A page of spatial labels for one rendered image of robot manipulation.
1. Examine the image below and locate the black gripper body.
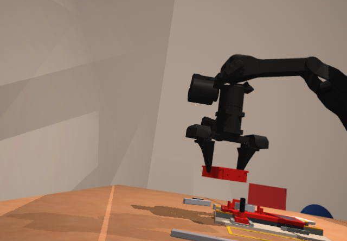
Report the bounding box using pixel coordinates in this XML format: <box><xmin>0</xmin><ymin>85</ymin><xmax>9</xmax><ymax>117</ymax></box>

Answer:
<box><xmin>186</xmin><ymin>105</ymin><xmax>269</xmax><ymax>149</ymax></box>

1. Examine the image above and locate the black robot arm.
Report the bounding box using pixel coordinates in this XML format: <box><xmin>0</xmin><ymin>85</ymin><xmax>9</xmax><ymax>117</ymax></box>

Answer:
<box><xmin>188</xmin><ymin>54</ymin><xmax>347</xmax><ymax>131</ymax></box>

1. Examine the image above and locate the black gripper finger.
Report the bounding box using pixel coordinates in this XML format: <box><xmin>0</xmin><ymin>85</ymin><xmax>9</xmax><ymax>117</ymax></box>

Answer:
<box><xmin>237</xmin><ymin>147</ymin><xmax>260</xmax><ymax>170</ymax></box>
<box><xmin>194</xmin><ymin>139</ymin><xmax>215</xmax><ymax>173</ymax></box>

